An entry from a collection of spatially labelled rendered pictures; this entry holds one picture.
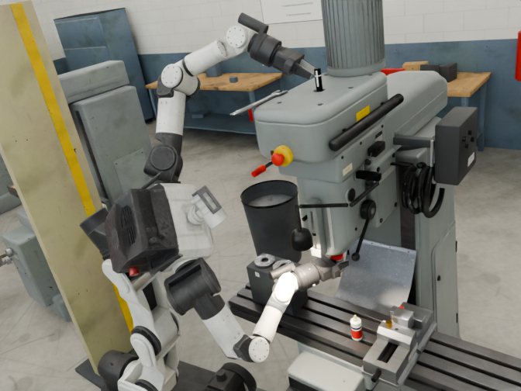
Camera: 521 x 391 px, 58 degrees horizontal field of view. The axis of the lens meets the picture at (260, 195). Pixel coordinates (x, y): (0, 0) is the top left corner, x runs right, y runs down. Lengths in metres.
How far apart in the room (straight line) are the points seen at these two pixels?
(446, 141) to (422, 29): 4.32
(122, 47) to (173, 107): 7.17
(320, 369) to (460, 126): 1.04
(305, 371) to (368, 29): 1.28
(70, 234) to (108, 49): 5.90
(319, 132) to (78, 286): 2.15
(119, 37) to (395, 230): 7.24
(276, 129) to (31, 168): 1.74
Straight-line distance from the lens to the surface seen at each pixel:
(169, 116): 1.61
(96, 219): 1.82
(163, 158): 1.55
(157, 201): 1.49
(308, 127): 1.33
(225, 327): 1.52
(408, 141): 1.78
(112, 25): 8.69
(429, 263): 2.18
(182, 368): 2.50
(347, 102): 1.43
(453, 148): 1.64
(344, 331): 1.95
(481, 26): 5.72
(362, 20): 1.63
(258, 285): 2.07
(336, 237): 1.63
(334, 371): 1.96
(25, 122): 2.80
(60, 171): 2.91
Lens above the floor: 2.27
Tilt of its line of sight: 26 degrees down
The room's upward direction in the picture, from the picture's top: 10 degrees counter-clockwise
